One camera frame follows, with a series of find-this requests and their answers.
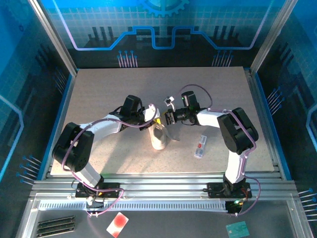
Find white shoelace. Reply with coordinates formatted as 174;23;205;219
155;123;182;143

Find aluminium frame rail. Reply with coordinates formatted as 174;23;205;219
29;173;299;199

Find aluminium frame post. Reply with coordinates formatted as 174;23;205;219
28;0;78;76
249;0;299;73

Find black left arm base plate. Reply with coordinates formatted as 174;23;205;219
75;181;121;199

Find black vent grille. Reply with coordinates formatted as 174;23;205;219
36;215;76;238

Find white canvas sneaker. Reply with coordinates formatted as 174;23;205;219
149;123;171;151

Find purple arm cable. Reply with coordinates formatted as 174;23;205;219
178;83;262;217
60;112;159;219

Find green card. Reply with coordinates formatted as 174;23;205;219
225;221;250;238

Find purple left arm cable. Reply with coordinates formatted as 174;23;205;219
60;112;159;219

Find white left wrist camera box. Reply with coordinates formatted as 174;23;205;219
143;104;159;122

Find small circuit board with LED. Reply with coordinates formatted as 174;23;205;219
226;199;245;215

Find slotted grey cable duct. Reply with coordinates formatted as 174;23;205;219
38;200;229;213

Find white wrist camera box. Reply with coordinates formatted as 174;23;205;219
163;95;177;114
143;104;159;122

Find white card with red dots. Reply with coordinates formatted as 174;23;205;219
106;212;130;238

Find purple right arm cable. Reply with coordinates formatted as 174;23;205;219
178;83;262;217

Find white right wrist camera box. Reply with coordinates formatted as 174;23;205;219
163;95;177;114

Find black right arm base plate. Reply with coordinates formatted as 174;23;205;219
206;181;253;199

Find clear plastic packet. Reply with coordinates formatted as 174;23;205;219
193;134;208;159

